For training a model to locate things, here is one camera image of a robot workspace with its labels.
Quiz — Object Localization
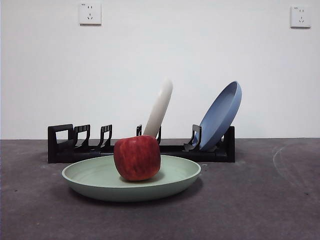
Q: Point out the red yellow apple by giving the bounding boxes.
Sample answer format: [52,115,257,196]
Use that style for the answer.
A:
[113,135,161,182]

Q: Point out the black plate rack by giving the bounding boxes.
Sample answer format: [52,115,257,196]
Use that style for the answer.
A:
[47,124,236,164]

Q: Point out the green plate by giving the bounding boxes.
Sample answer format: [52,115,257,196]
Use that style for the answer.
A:
[61,154,202,202]

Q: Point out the white wall socket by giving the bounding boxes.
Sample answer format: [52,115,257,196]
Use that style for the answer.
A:
[79,2,102,26]
[290,5,313,29]

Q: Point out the white plate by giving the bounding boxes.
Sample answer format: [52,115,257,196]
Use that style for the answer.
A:
[141,78,174,139]

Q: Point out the blue plate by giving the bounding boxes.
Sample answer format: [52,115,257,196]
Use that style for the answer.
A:
[199,80,243,152]

